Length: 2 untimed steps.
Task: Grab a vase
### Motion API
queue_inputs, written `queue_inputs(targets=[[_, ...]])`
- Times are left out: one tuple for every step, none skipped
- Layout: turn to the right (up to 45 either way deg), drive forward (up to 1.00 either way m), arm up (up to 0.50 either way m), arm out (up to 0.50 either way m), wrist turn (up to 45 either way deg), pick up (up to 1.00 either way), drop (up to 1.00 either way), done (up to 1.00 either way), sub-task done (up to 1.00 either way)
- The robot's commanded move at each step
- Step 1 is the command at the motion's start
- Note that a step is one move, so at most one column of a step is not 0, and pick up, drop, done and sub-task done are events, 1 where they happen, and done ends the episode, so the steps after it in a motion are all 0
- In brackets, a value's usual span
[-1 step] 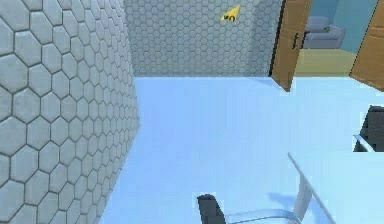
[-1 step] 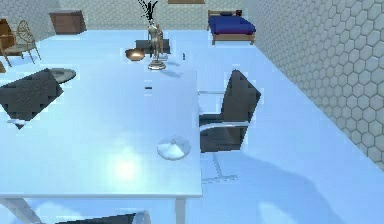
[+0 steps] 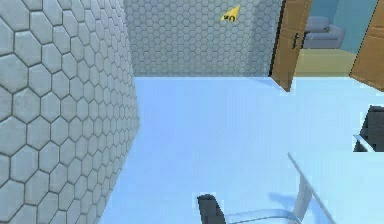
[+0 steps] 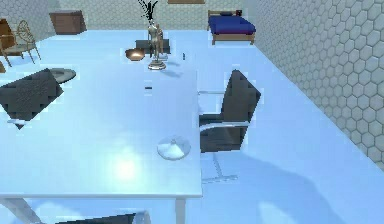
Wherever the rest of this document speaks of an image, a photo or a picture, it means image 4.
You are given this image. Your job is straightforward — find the silver statuette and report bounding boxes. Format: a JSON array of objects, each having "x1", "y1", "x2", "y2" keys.
[{"x1": 147, "y1": 19, "x2": 167, "y2": 71}]

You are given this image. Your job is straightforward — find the brown bowl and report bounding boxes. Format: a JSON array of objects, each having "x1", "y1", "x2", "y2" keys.
[{"x1": 124, "y1": 48, "x2": 147, "y2": 62}]

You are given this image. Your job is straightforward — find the bed with blue blanket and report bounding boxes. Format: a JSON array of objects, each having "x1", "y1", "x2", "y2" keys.
[{"x1": 207, "y1": 9, "x2": 257, "y2": 46}]

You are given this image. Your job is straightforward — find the white table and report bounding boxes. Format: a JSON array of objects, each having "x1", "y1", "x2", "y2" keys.
[{"x1": 0, "y1": 30, "x2": 204, "y2": 224}]

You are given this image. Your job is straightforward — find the brown framed picture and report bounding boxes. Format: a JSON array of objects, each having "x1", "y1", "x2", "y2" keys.
[{"x1": 167, "y1": 0, "x2": 206, "y2": 5}]

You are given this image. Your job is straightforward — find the black twig plant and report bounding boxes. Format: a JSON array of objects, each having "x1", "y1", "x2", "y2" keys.
[{"x1": 137, "y1": 0, "x2": 159, "y2": 22}]

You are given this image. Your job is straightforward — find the brown chest of drawers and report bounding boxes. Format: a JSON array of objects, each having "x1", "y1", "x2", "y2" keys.
[{"x1": 49, "y1": 9, "x2": 88, "y2": 36}]

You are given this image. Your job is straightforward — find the brown wooden furniture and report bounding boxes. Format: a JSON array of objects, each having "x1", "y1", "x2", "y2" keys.
[{"x1": 0, "y1": 18, "x2": 17, "y2": 74}]

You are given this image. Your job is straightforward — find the tan wire chair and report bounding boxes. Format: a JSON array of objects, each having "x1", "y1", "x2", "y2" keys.
[{"x1": 2, "y1": 19, "x2": 42, "y2": 68}]

